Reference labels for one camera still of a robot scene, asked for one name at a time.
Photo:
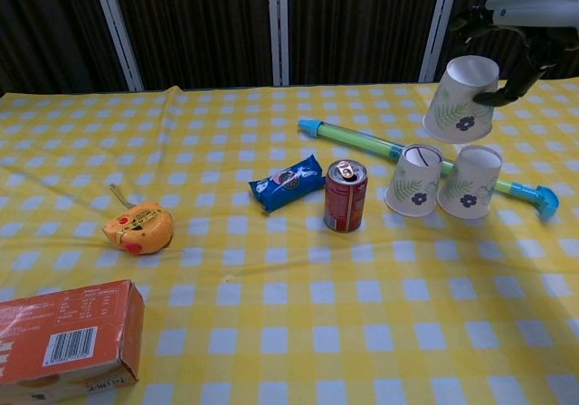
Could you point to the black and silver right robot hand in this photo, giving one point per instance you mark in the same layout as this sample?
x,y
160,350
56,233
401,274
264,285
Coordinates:
x,y
538,7

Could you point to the white paper cup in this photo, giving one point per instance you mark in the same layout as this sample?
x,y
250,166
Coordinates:
x,y
470,188
414,188
459,106

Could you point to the black pleated partition panel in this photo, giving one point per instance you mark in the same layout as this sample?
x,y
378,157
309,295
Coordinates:
x,y
357,25
497,43
50,30
199,27

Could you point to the green blue water squirter toy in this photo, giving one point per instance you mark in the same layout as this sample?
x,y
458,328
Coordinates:
x,y
353,137

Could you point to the red soda can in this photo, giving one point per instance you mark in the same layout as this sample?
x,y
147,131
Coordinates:
x,y
344,201

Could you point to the blue cookie packet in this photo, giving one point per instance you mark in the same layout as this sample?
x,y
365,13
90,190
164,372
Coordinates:
x,y
285,183

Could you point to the yellow white checkered tablecloth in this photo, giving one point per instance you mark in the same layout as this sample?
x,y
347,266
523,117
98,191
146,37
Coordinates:
x,y
271,296

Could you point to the orange tape measure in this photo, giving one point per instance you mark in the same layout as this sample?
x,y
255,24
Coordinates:
x,y
142,231

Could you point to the orange cardboard box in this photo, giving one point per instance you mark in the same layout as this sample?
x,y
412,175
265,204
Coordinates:
x,y
68,332

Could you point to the white partition frame post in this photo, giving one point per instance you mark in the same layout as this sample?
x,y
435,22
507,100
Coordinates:
x,y
436,25
278,27
116,30

